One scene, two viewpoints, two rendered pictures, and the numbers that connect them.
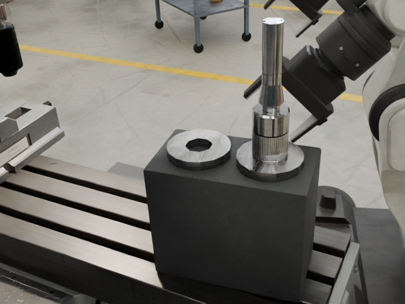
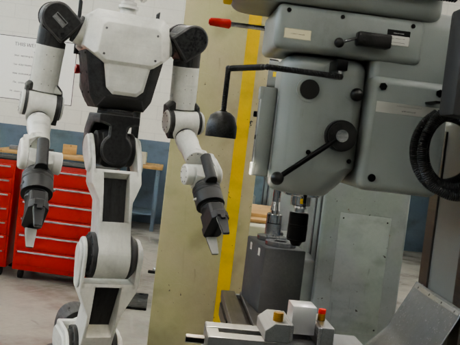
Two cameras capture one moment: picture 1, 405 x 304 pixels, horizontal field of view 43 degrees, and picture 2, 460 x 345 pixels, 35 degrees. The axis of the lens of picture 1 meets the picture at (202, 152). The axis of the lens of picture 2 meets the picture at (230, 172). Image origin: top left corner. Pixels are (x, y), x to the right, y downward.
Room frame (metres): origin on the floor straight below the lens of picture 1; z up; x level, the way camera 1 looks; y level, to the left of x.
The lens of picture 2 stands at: (1.90, 1.70, 1.43)
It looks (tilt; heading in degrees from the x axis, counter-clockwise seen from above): 3 degrees down; 237
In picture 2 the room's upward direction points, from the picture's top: 7 degrees clockwise
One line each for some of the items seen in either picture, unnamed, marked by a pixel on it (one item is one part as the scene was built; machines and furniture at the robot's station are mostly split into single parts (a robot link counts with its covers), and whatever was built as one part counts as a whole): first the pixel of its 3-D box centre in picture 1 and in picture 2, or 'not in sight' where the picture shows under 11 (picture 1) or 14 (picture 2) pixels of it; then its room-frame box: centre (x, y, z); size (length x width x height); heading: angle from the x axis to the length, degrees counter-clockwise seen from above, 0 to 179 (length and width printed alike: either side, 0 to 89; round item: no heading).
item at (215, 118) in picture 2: not in sight; (222, 124); (1.00, 0.23, 1.45); 0.07 x 0.07 x 0.06
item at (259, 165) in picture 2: not in sight; (263, 131); (0.90, 0.26, 1.45); 0.04 x 0.04 x 0.21; 62
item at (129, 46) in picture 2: not in sight; (118, 57); (0.93, -0.57, 1.63); 0.34 x 0.30 x 0.36; 170
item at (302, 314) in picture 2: not in sight; (300, 317); (0.88, 0.46, 1.05); 0.06 x 0.05 x 0.06; 63
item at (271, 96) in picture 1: (272, 66); (276, 195); (0.58, -0.09, 1.26); 0.03 x 0.03 x 0.11
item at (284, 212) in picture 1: (234, 208); (272, 272); (0.60, -0.04, 1.04); 0.22 x 0.12 x 0.20; 69
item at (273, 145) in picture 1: (270, 135); (273, 226); (0.58, -0.09, 1.17); 0.05 x 0.05 x 0.06
